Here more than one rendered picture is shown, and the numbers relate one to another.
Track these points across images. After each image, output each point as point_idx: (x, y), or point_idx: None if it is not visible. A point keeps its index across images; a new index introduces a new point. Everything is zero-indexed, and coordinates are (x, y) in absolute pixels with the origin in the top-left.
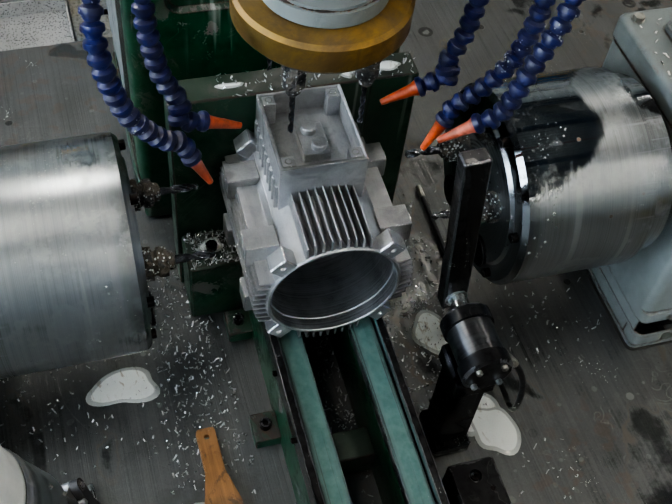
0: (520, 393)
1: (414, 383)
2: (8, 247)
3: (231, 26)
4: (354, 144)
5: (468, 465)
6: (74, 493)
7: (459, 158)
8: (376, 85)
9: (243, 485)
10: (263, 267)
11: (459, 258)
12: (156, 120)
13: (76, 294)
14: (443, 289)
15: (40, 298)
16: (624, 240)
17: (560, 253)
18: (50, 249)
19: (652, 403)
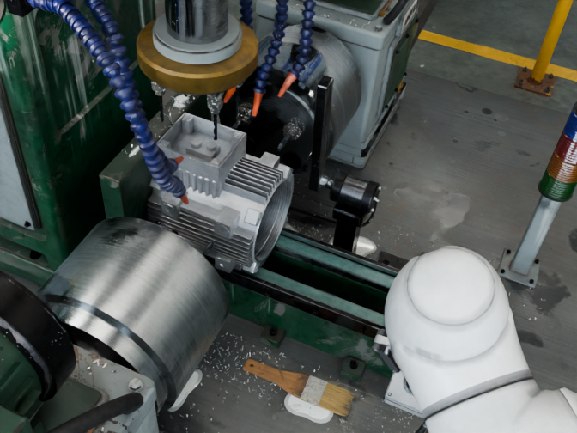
0: (375, 206)
1: None
2: (149, 306)
3: (90, 124)
4: (225, 135)
5: (378, 261)
6: (385, 336)
7: (319, 87)
8: (197, 102)
9: (294, 368)
10: (240, 230)
11: (324, 151)
12: (68, 220)
13: (197, 306)
14: (316, 179)
15: (185, 322)
16: (356, 101)
17: (342, 125)
18: (169, 289)
19: (395, 183)
